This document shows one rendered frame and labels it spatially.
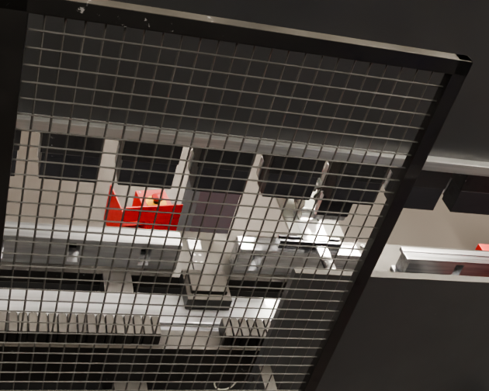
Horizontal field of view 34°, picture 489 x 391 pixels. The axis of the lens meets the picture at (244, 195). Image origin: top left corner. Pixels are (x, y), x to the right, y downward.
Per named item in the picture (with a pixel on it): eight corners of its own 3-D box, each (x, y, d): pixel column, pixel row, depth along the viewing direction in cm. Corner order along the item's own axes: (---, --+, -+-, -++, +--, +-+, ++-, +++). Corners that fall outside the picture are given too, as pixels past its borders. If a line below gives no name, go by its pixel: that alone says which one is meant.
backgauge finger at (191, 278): (211, 244, 228) (216, 231, 226) (229, 311, 209) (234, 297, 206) (171, 242, 225) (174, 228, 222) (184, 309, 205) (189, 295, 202)
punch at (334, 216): (342, 218, 239) (353, 193, 233) (345, 223, 237) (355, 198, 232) (311, 216, 236) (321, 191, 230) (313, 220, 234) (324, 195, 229)
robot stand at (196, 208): (168, 251, 372) (206, 112, 328) (204, 252, 379) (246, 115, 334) (175, 278, 359) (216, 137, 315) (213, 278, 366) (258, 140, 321)
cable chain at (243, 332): (351, 331, 212) (356, 321, 210) (358, 348, 208) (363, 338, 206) (217, 328, 201) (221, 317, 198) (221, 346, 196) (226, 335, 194)
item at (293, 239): (335, 245, 246) (338, 237, 244) (338, 251, 244) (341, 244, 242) (275, 241, 240) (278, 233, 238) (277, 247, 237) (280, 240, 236)
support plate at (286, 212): (320, 187, 266) (321, 185, 265) (344, 240, 246) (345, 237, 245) (269, 183, 260) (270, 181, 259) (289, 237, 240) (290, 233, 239)
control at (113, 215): (157, 215, 285) (168, 175, 275) (171, 245, 274) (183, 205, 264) (103, 219, 276) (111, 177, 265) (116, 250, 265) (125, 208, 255)
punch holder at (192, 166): (237, 176, 225) (252, 127, 215) (243, 195, 218) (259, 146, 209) (185, 171, 220) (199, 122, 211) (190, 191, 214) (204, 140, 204)
